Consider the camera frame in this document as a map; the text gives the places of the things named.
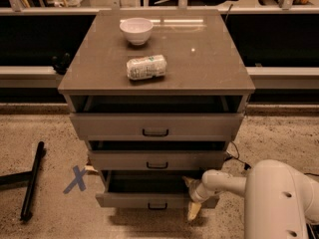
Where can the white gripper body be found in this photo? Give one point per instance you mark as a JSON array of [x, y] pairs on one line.
[[196, 193]]

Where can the white bowl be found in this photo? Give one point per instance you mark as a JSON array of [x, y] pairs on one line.
[[137, 30]]

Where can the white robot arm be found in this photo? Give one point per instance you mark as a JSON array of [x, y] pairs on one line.
[[279, 201]]

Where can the black stand leg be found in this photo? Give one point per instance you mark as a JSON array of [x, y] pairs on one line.
[[313, 231], [28, 179]]

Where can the black stand leg right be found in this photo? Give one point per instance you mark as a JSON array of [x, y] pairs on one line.
[[313, 231]]

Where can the grey drawer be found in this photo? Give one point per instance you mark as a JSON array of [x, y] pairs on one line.
[[150, 189], [156, 159], [168, 127]]

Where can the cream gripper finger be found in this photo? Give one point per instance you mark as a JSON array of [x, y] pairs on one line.
[[193, 210], [191, 182]]

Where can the black clamp on rail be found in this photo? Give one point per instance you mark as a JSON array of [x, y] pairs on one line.
[[61, 65]]

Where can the grey drawer cabinet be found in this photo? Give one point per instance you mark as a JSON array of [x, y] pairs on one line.
[[204, 73]]

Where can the crushed white can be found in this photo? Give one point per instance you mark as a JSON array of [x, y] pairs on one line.
[[146, 67]]

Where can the black stand leg left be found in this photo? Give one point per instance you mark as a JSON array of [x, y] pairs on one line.
[[28, 179]]

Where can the blue tape cross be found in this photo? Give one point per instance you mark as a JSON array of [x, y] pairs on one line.
[[77, 181]]

